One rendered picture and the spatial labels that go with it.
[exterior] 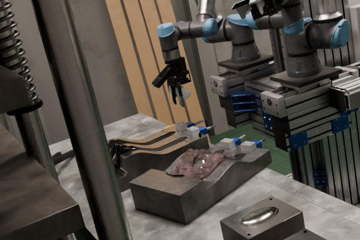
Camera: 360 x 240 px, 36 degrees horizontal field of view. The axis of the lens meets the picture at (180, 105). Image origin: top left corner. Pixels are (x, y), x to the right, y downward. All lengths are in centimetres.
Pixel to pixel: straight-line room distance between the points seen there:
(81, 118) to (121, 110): 365
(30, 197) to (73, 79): 31
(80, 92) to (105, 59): 355
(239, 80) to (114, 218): 186
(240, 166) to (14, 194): 107
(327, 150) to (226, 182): 90
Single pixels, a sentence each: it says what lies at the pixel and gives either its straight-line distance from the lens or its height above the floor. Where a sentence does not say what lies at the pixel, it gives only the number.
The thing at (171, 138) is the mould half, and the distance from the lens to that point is 238.
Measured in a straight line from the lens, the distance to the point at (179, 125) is 243.
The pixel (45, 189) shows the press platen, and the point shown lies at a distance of 112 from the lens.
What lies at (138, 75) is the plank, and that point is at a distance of 416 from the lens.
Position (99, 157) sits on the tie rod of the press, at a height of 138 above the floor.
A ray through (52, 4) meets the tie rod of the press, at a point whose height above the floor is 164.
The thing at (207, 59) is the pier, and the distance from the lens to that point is 464.
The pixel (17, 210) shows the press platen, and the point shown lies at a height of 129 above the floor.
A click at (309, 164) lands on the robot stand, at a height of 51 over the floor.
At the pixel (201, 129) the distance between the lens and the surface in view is 235.
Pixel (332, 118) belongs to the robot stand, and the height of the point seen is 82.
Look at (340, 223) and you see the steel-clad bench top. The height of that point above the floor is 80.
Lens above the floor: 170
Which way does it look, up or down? 17 degrees down
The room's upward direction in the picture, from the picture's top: 12 degrees counter-clockwise
